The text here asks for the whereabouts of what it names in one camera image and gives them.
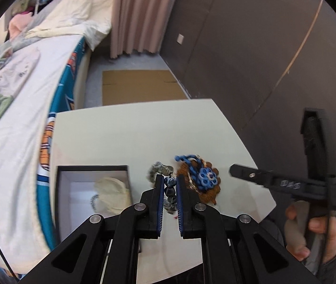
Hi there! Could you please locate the grey stone bead bracelet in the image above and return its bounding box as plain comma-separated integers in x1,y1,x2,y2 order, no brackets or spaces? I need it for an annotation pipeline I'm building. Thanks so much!
147,161,179,216

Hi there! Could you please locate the blue bead jewelry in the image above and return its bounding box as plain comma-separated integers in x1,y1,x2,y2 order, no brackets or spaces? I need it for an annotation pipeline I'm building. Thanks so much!
174,155,220,193

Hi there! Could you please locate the brown wooden bead bracelet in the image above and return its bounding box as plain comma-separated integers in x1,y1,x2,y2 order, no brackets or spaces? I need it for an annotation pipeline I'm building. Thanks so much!
175,159,222,205

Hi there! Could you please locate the cream fabric pouch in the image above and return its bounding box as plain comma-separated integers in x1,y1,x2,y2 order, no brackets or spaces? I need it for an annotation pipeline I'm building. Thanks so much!
90,177,132,216

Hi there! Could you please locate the black jewelry box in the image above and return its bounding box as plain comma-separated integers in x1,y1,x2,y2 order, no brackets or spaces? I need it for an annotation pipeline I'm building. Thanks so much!
54,165,133,242

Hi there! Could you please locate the person right hand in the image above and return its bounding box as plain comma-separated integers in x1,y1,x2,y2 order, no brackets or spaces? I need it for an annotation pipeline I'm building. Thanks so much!
283,203,336,266

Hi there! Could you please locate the white low table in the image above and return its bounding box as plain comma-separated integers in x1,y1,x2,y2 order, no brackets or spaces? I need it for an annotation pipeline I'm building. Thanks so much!
48,98,277,284

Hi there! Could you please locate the flattened cardboard sheet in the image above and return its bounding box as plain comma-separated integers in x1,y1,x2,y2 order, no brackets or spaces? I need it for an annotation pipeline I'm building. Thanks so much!
102,70,188,106

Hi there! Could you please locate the bed with white blanket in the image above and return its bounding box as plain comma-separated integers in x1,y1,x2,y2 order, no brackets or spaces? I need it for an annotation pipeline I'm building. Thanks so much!
0,0,93,276

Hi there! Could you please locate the pink curtain right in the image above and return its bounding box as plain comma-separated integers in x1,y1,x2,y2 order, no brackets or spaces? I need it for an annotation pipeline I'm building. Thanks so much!
110,0,175,58

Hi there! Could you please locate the white duvet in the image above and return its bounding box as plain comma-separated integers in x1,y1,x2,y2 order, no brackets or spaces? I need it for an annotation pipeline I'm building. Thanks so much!
26,0,114,50

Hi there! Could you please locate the pale patterned garment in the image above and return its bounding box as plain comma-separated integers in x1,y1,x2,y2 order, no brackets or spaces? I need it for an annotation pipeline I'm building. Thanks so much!
0,42,40,98

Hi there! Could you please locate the pink plush item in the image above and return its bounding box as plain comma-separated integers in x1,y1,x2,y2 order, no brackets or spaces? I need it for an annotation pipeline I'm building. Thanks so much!
8,12,33,39

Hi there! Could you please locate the white wall socket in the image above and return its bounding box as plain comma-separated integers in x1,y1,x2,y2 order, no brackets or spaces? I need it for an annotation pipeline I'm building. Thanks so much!
177,34,184,45

